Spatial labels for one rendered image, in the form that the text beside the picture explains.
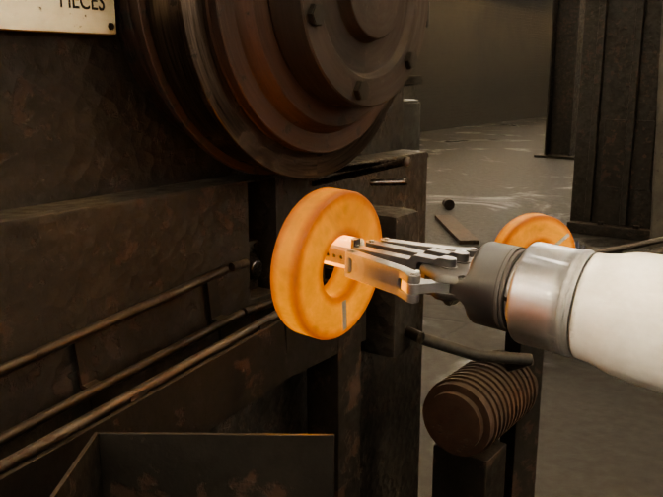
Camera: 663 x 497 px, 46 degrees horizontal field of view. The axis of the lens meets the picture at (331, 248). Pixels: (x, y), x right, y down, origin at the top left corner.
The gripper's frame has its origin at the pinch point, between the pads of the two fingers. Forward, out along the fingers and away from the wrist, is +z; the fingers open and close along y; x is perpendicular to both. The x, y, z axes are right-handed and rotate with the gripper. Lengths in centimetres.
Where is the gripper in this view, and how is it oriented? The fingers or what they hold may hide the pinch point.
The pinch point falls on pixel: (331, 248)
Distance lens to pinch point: 78.4
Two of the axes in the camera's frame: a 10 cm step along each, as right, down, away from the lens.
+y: 5.9, -1.8, 7.9
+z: -8.1, -1.8, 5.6
